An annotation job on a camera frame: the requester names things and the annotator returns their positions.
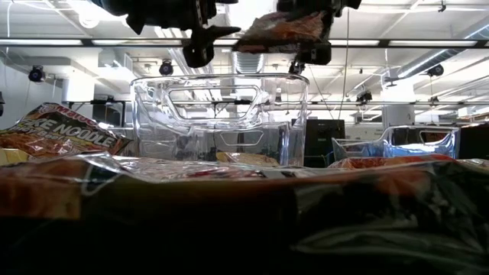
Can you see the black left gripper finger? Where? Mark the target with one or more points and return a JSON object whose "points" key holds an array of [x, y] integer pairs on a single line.
{"points": [[223, 32]]}

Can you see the black Maruchan fire noodle pack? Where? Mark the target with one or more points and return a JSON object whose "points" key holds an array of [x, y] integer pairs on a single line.
{"points": [[282, 32], [229, 214], [65, 133]]}

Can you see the clear plastic bin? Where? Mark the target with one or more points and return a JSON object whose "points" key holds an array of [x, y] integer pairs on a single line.
{"points": [[149, 114], [397, 149]]}

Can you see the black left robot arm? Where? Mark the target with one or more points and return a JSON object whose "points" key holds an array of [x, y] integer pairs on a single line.
{"points": [[111, 5]]}

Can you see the black cabinet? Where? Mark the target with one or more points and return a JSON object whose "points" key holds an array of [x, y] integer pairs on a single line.
{"points": [[324, 141]]}

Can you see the black box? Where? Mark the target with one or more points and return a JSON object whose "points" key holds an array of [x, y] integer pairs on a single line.
{"points": [[475, 141]]}

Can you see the silver ventilation duct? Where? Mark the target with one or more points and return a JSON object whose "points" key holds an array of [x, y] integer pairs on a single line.
{"points": [[248, 63]]}

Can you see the black round dome camera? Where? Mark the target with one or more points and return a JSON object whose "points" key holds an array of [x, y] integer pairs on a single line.
{"points": [[36, 73], [364, 96], [166, 68], [435, 70]]}

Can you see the black metal scaffold rail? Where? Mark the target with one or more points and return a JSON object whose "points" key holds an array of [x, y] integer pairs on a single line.
{"points": [[107, 102]]}

